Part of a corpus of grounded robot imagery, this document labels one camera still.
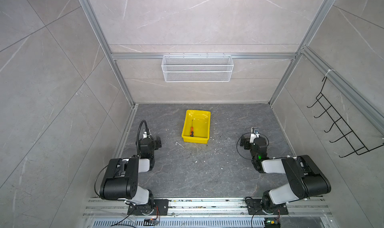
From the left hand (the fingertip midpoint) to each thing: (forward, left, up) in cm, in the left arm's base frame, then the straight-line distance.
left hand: (148, 134), depth 93 cm
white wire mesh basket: (+38, -33, +22) cm, 55 cm away
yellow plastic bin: (+12, -35, -7) cm, 38 cm away
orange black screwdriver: (+7, -28, -6) cm, 30 cm away
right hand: (-2, -65, 0) cm, 65 cm away
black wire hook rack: (-15, -97, +26) cm, 101 cm away
